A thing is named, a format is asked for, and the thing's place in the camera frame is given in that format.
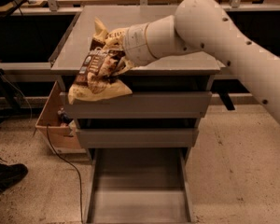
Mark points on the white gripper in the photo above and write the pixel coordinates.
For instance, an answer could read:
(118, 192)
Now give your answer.
(135, 45)

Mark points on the brown sea salt chip bag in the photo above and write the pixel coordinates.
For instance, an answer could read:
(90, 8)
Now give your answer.
(97, 79)

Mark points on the black boot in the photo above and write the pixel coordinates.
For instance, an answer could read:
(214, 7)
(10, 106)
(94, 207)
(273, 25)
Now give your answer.
(10, 175)

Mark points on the grey open bottom drawer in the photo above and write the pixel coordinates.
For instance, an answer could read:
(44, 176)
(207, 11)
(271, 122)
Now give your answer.
(138, 186)

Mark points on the grey drawer cabinet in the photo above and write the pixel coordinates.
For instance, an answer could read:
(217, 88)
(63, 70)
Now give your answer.
(152, 84)

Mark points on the grey top drawer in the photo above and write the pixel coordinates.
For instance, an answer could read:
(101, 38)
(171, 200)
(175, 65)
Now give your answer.
(142, 105)

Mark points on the cardboard box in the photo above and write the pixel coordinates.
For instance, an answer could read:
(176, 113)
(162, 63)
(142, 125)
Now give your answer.
(56, 134)

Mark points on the grey middle drawer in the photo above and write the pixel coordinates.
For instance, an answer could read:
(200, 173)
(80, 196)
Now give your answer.
(131, 138)

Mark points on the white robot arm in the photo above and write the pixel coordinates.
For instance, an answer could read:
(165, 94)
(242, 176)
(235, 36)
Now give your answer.
(203, 25)

